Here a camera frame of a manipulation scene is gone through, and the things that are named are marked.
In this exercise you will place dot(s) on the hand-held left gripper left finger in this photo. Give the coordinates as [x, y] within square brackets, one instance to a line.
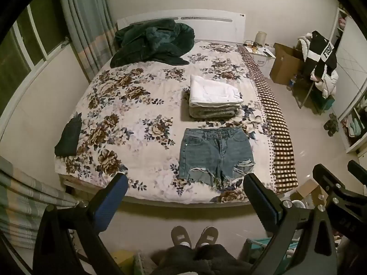
[111, 203]

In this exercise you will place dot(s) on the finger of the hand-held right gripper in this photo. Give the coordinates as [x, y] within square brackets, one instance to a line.
[357, 167]
[325, 176]

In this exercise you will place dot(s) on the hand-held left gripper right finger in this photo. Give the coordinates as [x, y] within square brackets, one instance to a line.
[264, 203]

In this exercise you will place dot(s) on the blue denim shorts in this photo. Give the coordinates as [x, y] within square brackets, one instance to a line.
[216, 154]

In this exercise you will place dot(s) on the dark folded pants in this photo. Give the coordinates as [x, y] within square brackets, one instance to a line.
[68, 137]

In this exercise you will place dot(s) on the grey folded pants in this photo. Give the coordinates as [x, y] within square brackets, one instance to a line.
[213, 111]

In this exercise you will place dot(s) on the white folded pants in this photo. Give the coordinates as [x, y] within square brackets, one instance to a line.
[213, 90]

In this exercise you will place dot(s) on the small cardboard box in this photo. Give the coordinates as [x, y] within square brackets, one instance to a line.
[308, 192]

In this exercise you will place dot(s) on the teal rack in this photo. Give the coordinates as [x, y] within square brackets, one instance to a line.
[258, 247]

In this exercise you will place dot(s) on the pair of dark slippers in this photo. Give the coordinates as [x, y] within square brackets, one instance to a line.
[331, 124]

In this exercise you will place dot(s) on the yellow box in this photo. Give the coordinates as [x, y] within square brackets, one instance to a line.
[122, 263]

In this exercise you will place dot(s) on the person's right shoe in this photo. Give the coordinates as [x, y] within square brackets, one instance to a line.
[207, 235]

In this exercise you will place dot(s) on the person's shoe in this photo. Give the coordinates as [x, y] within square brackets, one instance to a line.
[207, 235]
[180, 235]

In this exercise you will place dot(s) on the brown checked blanket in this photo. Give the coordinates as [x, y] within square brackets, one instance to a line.
[276, 129]

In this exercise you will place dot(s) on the white wardrobe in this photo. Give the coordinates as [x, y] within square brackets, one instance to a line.
[355, 91]

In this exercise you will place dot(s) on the person's left shoe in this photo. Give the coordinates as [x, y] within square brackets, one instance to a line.
[180, 235]

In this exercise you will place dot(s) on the chair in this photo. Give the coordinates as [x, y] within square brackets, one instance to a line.
[308, 96]

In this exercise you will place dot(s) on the striped curtain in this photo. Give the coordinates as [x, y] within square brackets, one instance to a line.
[25, 206]

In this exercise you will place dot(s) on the person's legs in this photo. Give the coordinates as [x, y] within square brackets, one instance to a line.
[197, 260]

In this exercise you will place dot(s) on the white puffy jacket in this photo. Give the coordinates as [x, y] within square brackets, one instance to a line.
[326, 84]

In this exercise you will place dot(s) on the bed with floral sheet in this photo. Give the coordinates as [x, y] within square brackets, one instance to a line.
[132, 114]

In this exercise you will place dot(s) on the black and white jacket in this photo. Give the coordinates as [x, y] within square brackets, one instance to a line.
[318, 54]

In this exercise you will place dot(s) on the large cardboard box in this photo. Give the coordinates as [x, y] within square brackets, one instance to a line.
[283, 63]

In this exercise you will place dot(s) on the white nightstand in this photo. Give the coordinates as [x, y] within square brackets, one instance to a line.
[265, 60]

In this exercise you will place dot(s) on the cream jar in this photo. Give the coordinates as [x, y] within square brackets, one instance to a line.
[261, 37]

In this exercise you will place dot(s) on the dark green fleece blanket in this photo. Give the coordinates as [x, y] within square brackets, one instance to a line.
[149, 43]

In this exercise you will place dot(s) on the window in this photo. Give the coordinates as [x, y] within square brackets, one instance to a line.
[25, 45]

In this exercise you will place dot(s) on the grey-green curtain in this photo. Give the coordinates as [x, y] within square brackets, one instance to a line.
[86, 25]

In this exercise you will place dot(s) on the white headboard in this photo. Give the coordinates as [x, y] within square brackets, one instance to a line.
[212, 25]

